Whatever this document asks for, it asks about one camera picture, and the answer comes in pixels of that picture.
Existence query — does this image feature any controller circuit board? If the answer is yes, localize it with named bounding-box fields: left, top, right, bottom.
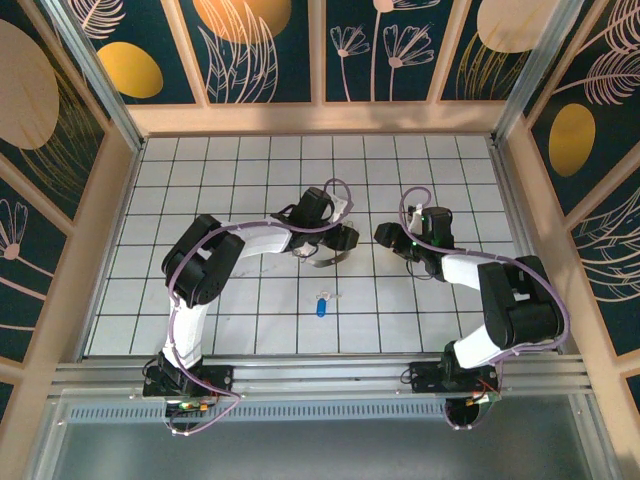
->
left=462, top=388, right=503, bottom=407
left=164, top=397, right=221, bottom=417

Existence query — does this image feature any left controller circuit board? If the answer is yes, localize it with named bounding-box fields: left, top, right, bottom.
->
left=164, top=397, right=221, bottom=417

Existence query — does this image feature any left aluminium table side rail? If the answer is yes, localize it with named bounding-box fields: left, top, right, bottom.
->
left=77, top=137, right=147, bottom=362

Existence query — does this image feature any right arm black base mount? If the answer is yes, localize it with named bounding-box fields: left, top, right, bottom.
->
left=407, top=359, right=501, bottom=397

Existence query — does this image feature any right aluminium corner post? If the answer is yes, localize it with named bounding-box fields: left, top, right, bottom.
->
left=492, top=0, right=586, bottom=146

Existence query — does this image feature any grey slotted cable duct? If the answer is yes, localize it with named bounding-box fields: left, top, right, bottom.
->
left=67, top=402, right=449, bottom=424

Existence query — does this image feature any right controller circuit board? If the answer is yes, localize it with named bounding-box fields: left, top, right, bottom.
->
left=462, top=388, right=503, bottom=407

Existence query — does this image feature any aluminium front rail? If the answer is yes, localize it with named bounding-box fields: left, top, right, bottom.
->
left=49, top=355, right=591, bottom=401

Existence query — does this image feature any small blue capsule object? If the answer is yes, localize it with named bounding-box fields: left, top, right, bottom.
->
left=314, top=291, right=345, bottom=320

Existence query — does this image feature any aluminium corner post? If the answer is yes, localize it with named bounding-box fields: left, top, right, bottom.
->
left=42, top=0, right=147, bottom=151
left=492, top=0, right=586, bottom=146

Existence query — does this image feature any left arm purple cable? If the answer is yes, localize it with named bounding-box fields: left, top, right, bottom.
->
left=167, top=178, right=354, bottom=436

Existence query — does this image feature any aluminium table side rail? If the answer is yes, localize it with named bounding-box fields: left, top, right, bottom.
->
left=77, top=137, right=147, bottom=362
left=487, top=134, right=561, bottom=354

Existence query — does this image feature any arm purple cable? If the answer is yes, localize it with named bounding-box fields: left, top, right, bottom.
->
left=167, top=178, right=354, bottom=436
left=398, top=187, right=572, bottom=432

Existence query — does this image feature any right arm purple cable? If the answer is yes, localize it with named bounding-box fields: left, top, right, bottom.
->
left=398, top=187, right=572, bottom=432

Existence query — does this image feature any grey metal shelf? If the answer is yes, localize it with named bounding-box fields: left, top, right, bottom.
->
left=29, top=392, right=619, bottom=480

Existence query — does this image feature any left aluminium corner post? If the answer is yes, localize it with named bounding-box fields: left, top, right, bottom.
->
left=42, top=0, right=147, bottom=151

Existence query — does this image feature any right aluminium table side rail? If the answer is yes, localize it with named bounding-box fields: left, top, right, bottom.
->
left=487, top=134, right=561, bottom=354

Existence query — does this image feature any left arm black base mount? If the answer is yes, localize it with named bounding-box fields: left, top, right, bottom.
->
left=143, top=352, right=235, bottom=399

